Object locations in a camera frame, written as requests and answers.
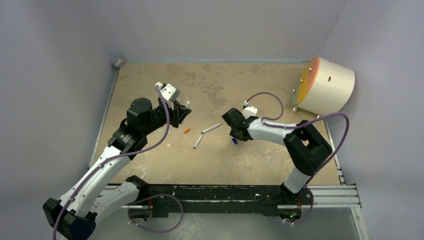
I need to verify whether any aluminium frame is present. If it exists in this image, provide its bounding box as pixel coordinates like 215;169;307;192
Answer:
96;63;360;223

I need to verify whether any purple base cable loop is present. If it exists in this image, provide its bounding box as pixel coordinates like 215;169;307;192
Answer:
127;193;185;233

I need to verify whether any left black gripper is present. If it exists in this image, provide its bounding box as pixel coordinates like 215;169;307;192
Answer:
142;99;191;136

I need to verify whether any tape roll in corner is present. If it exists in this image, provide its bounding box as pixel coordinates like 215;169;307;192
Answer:
111;56;126;69

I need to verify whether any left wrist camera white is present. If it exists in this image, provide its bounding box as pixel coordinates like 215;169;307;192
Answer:
155;82;181;110

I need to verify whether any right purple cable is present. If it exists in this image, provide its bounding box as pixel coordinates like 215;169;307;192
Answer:
245;92;350;226

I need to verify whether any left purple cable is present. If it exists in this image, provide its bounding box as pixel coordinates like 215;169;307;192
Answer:
51;86;171;240

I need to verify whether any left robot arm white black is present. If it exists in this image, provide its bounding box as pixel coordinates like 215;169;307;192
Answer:
42;97;191;240

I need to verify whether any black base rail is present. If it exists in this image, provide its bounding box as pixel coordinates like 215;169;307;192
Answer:
137;184;288;218

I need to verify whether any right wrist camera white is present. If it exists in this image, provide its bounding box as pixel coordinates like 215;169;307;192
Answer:
241;100;258;119

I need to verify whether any white pen brown tip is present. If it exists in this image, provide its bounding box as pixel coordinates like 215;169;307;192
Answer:
185;98;191;109

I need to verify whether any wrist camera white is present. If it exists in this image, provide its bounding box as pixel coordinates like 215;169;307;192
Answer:
241;100;258;119
155;82;181;110

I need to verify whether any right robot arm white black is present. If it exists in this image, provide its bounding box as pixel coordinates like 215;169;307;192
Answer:
221;108;333;204

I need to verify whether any cream cylindrical drum toy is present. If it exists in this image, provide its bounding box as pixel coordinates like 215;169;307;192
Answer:
291;56;355;116

